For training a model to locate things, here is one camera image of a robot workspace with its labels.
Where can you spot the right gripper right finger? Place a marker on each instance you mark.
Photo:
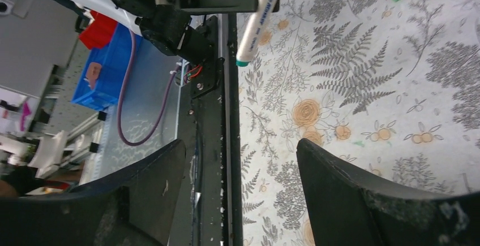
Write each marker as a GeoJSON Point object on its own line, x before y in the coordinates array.
{"type": "Point", "coordinates": [348, 205]}

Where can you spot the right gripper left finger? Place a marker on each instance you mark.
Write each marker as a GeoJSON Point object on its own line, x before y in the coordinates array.
{"type": "Point", "coordinates": [132, 206]}

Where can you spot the teal capped white marker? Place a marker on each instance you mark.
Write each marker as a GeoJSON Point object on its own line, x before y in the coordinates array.
{"type": "Point", "coordinates": [255, 27]}

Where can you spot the blue plastic crate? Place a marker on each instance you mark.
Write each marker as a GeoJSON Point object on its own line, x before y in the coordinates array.
{"type": "Point", "coordinates": [113, 60]}

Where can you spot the floral table mat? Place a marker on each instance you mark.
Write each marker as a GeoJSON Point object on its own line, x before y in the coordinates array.
{"type": "Point", "coordinates": [389, 86]}

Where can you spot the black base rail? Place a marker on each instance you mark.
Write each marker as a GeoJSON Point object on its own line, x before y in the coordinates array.
{"type": "Point", "coordinates": [209, 207]}

